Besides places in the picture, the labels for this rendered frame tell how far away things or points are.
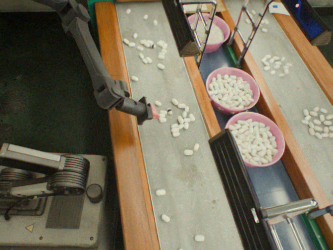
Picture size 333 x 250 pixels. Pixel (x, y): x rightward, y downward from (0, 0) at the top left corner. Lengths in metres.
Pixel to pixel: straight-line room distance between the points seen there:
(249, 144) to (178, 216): 0.45
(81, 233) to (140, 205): 0.39
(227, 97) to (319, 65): 0.59
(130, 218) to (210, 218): 0.29
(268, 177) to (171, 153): 0.45
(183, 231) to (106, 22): 1.15
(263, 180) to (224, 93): 0.45
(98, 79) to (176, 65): 0.56
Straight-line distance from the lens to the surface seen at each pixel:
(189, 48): 0.96
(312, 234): 1.23
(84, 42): 1.03
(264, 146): 1.22
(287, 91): 1.47
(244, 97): 1.33
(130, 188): 1.00
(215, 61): 1.54
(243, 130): 1.22
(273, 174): 1.26
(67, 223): 1.30
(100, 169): 1.35
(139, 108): 0.97
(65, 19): 1.15
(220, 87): 1.34
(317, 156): 1.33
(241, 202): 0.70
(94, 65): 0.96
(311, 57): 1.69
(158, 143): 1.10
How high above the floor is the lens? 1.72
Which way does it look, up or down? 58 degrees down
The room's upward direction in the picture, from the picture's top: 10 degrees clockwise
